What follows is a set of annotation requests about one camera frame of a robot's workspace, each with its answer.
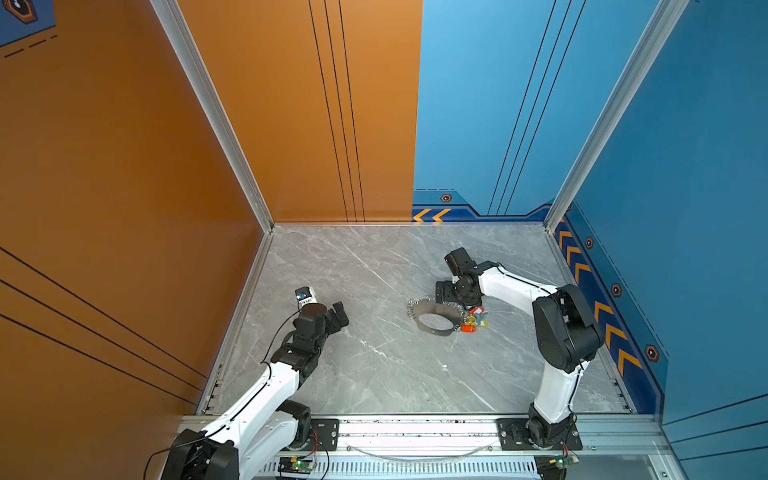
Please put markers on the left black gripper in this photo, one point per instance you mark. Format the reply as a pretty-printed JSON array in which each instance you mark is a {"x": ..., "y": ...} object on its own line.
[{"x": 335, "y": 325}]

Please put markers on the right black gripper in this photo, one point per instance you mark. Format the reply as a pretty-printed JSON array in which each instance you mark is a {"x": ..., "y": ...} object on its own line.
[{"x": 446, "y": 297}]

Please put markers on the bunch of coloured keys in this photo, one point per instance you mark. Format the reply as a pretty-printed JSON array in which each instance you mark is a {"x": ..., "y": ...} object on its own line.
[{"x": 474, "y": 319}]

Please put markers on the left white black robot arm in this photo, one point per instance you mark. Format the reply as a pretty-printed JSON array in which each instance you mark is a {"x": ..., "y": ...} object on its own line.
[{"x": 265, "y": 420}]

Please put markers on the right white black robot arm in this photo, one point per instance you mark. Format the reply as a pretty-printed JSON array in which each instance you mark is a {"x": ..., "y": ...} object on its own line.
[{"x": 567, "y": 336}]

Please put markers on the left green circuit board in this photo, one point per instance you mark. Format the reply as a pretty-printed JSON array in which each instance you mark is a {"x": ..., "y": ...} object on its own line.
[{"x": 295, "y": 467}]

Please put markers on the green circuit board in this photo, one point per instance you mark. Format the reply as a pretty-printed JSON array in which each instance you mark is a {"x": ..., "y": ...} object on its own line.
[
  {"x": 295, "y": 467},
  {"x": 555, "y": 467}
]

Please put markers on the right green circuit board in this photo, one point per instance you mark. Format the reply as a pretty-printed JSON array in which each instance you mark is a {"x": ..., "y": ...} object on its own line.
[{"x": 555, "y": 467}]

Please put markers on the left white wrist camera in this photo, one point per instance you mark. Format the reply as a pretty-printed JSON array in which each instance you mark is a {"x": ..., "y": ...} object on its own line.
[{"x": 304, "y": 296}]

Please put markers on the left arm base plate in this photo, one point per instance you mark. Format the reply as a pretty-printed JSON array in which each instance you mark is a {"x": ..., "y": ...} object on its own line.
[{"x": 316, "y": 432}]

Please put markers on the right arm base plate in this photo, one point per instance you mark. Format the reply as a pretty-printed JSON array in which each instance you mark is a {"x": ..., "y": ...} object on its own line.
[{"x": 528, "y": 434}]

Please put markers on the aluminium front rail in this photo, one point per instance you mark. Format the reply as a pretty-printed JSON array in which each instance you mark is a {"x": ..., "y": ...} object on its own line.
[{"x": 443, "y": 435}]

